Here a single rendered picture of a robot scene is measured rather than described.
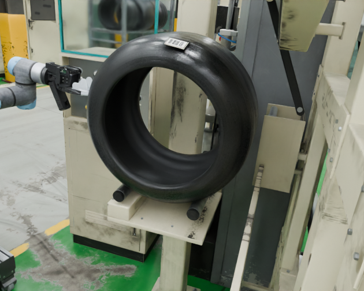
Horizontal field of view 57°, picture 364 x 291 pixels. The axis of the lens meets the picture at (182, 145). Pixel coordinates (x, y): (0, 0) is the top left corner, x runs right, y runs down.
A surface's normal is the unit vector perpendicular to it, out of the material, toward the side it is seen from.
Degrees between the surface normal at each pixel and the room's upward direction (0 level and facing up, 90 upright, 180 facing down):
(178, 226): 0
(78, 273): 0
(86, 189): 90
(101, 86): 85
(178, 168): 35
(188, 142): 90
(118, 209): 90
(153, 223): 0
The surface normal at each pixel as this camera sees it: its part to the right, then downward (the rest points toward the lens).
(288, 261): -0.30, 0.34
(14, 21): 0.84, 0.26
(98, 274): 0.07, -0.92
